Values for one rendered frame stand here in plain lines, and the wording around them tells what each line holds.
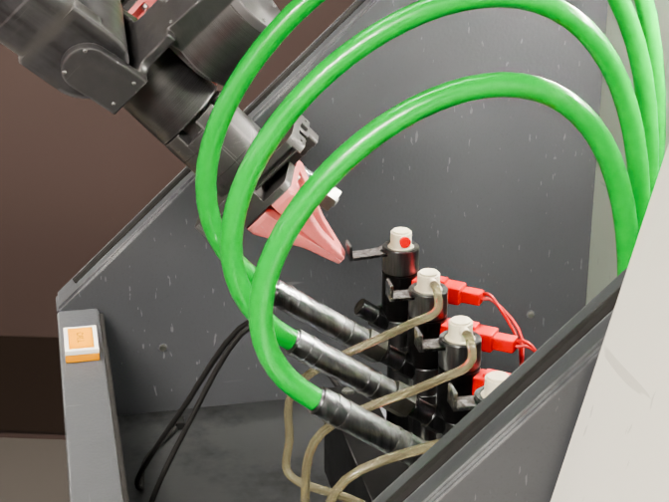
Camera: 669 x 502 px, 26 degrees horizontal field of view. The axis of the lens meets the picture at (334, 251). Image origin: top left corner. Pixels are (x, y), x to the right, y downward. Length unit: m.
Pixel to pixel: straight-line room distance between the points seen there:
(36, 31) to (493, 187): 0.60
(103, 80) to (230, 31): 0.09
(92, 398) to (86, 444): 0.08
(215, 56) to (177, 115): 0.05
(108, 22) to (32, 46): 0.05
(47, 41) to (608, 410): 0.46
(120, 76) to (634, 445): 0.46
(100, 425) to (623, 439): 0.59
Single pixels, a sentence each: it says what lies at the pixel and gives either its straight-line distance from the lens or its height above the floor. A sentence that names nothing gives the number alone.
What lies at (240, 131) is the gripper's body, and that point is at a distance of 1.04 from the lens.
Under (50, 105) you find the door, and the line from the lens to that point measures 2.82.
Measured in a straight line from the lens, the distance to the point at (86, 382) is 1.28.
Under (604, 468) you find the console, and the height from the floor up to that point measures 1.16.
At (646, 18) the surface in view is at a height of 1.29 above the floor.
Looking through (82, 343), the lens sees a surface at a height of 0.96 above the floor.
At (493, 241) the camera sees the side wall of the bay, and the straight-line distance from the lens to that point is 1.47.
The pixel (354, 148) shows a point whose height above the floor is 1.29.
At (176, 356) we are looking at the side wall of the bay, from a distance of 1.45.
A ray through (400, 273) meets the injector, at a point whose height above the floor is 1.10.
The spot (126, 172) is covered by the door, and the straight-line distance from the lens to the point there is 2.83.
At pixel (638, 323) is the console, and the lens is 0.73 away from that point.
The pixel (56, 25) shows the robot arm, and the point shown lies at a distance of 0.98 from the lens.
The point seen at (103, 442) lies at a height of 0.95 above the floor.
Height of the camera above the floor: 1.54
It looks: 23 degrees down
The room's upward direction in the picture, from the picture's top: straight up
